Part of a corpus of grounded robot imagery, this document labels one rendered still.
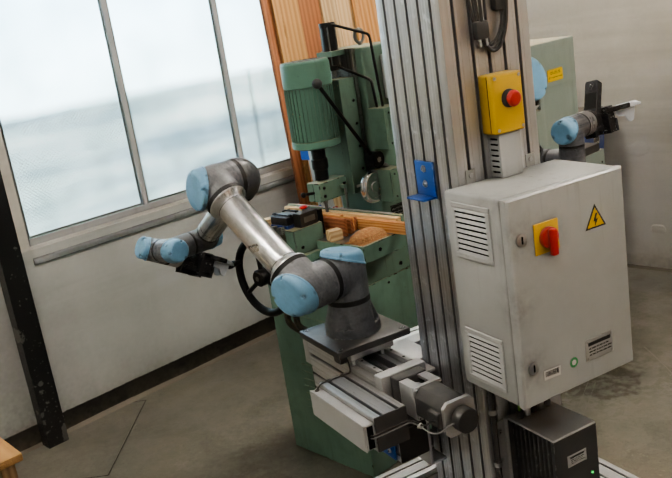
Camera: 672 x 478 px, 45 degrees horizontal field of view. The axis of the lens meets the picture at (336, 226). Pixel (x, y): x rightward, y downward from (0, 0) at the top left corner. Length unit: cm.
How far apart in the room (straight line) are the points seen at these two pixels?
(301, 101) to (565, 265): 134
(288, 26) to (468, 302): 277
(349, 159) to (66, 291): 153
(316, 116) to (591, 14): 231
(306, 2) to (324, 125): 176
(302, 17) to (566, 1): 147
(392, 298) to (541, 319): 125
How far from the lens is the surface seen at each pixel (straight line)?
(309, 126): 287
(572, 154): 250
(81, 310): 392
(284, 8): 441
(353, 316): 215
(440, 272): 202
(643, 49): 469
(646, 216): 487
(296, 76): 285
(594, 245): 188
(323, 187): 294
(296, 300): 203
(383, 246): 274
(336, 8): 468
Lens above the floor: 164
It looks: 14 degrees down
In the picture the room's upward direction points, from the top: 9 degrees counter-clockwise
